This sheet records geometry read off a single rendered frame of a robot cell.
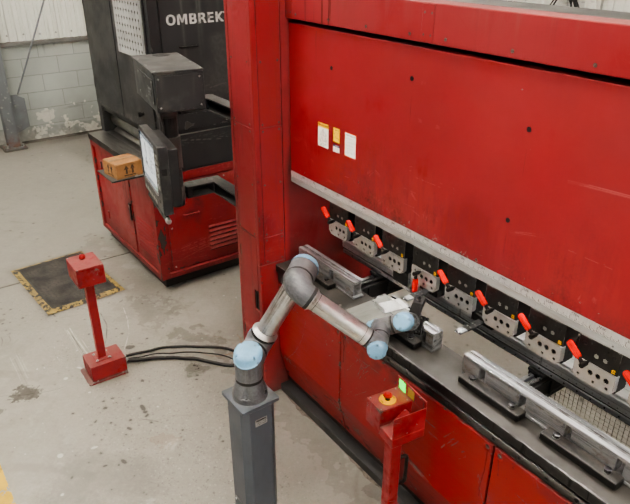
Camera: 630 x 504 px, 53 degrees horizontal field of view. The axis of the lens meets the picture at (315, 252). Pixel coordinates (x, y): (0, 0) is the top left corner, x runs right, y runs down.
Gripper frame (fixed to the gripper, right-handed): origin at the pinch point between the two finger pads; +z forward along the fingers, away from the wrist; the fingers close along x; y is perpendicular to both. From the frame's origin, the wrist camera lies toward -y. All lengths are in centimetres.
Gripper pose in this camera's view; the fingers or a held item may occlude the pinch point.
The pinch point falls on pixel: (422, 316)
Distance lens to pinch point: 286.1
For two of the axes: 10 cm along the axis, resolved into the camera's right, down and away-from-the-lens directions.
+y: -2.1, 9.8, -0.2
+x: 9.0, 1.9, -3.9
